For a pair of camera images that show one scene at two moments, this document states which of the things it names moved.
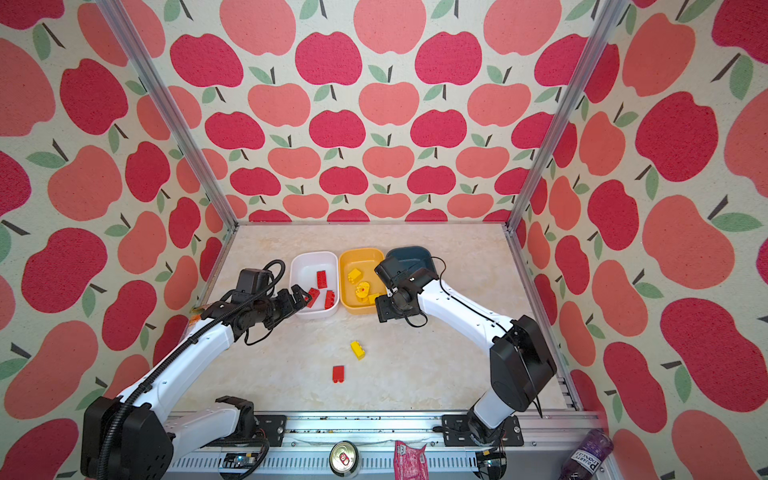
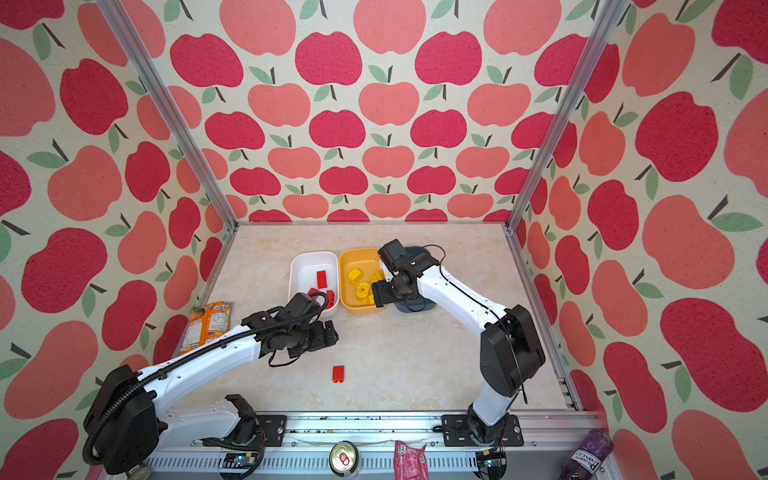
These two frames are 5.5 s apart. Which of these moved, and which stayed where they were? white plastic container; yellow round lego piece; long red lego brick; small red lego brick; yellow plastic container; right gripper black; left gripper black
Moved: right gripper black; left gripper black
Stayed: long red lego brick; yellow round lego piece; white plastic container; small red lego brick; yellow plastic container
